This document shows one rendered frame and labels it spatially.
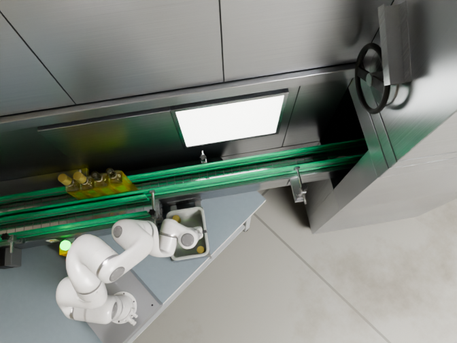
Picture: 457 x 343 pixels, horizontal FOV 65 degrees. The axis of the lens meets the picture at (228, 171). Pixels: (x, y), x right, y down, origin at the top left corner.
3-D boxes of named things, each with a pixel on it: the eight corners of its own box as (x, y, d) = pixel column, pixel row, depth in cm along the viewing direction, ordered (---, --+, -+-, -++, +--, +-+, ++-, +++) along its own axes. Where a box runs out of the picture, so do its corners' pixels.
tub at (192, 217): (204, 209, 171) (202, 205, 163) (211, 256, 164) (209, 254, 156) (168, 216, 171) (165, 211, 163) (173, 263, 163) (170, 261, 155)
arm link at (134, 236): (116, 255, 124) (145, 281, 118) (69, 257, 105) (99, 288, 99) (139, 215, 124) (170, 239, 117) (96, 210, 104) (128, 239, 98)
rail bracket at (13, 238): (27, 237, 156) (9, 232, 144) (26, 254, 154) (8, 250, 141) (18, 239, 156) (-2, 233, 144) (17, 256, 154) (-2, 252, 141)
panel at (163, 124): (277, 128, 161) (287, 85, 129) (278, 134, 160) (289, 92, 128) (77, 159, 157) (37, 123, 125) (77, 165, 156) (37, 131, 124)
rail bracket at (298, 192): (296, 179, 173) (304, 162, 152) (304, 212, 167) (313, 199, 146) (286, 180, 173) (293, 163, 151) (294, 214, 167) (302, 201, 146)
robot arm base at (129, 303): (148, 307, 150) (139, 308, 135) (128, 334, 146) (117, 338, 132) (120, 285, 153) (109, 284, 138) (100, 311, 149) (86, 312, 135)
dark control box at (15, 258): (22, 249, 167) (11, 246, 159) (22, 266, 165) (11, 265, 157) (5, 252, 167) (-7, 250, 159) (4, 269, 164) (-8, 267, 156)
